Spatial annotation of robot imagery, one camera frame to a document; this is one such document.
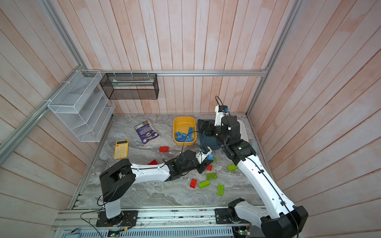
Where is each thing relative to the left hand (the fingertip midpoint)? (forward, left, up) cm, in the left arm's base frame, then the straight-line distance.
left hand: (210, 160), depth 80 cm
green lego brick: (-5, -2, -11) cm, 12 cm away
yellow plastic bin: (+35, +17, -10) cm, 40 cm away
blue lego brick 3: (+22, +12, -12) cm, 28 cm away
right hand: (+11, +4, +21) cm, 24 cm away
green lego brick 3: (-12, -6, -13) cm, 18 cm away
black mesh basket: (+52, +53, +12) cm, 76 cm away
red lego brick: (+4, +34, -12) cm, 37 cm away
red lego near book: (+14, +29, -12) cm, 34 cm away
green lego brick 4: (+1, -15, -11) cm, 19 cm away
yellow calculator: (+14, +57, -11) cm, 60 cm away
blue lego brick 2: (+29, +10, -12) cm, 33 cm away
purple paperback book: (+28, +42, -11) cm, 52 cm away
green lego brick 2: (-9, +3, -11) cm, 15 cm away
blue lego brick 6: (-1, +1, +7) cm, 7 cm away
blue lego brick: (+25, +19, -10) cm, 33 cm away
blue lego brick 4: (+25, +16, -10) cm, 31 cm away
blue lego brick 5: (+22, +18, -11) cm, 30 cm away
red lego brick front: (-9, +9, -11) cm, 17 cm away
